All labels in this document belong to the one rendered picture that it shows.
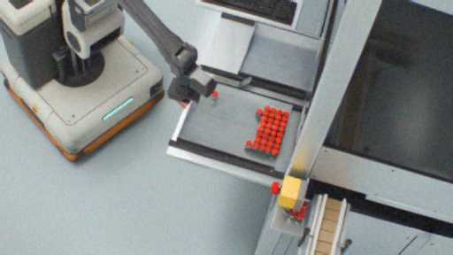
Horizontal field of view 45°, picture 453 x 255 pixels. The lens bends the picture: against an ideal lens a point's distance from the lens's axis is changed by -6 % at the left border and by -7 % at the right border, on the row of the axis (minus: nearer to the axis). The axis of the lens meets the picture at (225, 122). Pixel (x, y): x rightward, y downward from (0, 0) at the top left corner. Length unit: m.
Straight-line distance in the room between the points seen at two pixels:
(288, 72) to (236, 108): 0.27
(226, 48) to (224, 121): 0.34
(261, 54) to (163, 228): 1.02
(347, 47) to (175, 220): 1.68
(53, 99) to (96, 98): 0.22
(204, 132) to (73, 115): 0.95
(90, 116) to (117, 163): 0.32
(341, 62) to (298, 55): 0.90
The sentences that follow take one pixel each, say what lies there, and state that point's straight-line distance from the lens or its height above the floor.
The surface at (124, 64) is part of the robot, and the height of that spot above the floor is 0.28.
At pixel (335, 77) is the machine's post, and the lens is 1.40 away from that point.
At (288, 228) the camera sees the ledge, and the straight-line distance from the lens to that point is 1.87.
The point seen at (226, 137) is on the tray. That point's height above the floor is 0.88.
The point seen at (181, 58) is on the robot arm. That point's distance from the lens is 1.65.
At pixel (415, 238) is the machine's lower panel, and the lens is 2.06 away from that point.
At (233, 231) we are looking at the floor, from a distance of 2.79.
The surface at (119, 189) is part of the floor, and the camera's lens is 2.88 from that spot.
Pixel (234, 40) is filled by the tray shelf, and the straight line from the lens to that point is 2.26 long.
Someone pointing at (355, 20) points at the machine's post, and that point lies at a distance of 1.25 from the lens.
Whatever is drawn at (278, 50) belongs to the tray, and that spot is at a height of 0.88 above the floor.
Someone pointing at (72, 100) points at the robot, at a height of 0.28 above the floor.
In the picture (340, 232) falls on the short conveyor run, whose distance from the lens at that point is 1.84.
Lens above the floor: 2.57
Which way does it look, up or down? 57 degrees down
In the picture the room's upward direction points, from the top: 9 degrees clockwise
